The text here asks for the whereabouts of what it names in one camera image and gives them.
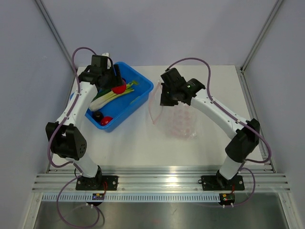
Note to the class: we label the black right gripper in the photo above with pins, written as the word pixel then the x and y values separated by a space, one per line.
pixel 164 101

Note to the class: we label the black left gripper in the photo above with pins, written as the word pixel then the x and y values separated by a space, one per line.
pixel 116 80

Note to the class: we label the red apple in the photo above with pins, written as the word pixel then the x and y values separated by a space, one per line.
pixel 120 89

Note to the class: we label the white green leek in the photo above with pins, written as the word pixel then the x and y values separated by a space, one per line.
pixel 106 96

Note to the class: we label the clear pink-dotted zip bag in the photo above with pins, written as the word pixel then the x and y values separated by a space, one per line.
pixel 177 121

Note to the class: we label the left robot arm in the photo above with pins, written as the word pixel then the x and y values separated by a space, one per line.
pixel 64 135

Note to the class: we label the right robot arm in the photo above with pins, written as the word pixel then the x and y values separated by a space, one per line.
pixel 243 141

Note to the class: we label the blue plastic bin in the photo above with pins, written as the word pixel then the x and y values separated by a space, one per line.
pixel 119 109

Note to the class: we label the dark purple plum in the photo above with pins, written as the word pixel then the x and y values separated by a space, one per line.
pixel 97 116

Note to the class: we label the red pomegranate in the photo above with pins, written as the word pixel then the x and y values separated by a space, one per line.
pixel 106 120

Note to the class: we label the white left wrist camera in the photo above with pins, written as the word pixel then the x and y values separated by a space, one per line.
pixel 107 55

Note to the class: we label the left aluminium frame post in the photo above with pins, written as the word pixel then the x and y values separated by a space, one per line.
pixel 49 21

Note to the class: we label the aluminium frame post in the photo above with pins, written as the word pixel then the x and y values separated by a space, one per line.
pixel 262 33
pixel 49 21

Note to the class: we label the right aluminium frame post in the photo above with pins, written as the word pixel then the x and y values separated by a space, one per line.
pixel 262 33

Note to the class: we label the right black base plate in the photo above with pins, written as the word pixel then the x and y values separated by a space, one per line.
pixel 216 183

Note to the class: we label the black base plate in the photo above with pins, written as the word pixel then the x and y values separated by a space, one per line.
pixel 109 183
pixel 216 183

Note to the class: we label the right side aluminium rail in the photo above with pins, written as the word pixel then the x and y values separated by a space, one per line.
pixel 251 107

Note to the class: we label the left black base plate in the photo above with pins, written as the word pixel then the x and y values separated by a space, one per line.
pixel 109 183

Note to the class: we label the white slotted cable duct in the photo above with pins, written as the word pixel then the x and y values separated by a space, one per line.
pixel 133 197

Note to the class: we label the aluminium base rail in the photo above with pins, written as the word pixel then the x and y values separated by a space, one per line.
pixel 179 179

